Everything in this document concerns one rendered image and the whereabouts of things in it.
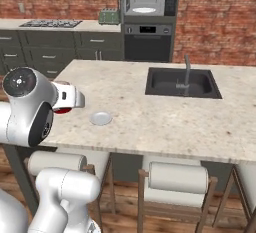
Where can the dark grey tall oven cabinet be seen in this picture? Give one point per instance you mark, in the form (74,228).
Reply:
(150,19)

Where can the green toaster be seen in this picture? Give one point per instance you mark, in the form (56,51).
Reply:
(109,17)

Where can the grey wall socket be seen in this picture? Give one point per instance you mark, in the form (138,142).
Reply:
(21,7)

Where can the red cup of tea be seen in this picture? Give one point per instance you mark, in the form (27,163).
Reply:
(63,111)

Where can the dark grey lower cupboards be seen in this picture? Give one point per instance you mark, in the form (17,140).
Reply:
(43,48)

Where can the grey tap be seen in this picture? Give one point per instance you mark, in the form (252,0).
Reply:
(187,73)

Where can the wooden stool with white cushion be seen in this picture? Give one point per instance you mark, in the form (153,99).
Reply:
(56,162)
(175,177)
(248,183)

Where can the black gas hob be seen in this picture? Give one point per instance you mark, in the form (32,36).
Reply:
(50,23)

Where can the black sink basin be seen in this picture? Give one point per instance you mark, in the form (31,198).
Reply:
(166,83)

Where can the black built-in oven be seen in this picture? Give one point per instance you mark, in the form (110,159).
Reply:
(148,45)

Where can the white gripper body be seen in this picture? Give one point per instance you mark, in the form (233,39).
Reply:
(77,98)

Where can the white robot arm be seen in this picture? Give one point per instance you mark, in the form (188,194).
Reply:
(30,110)

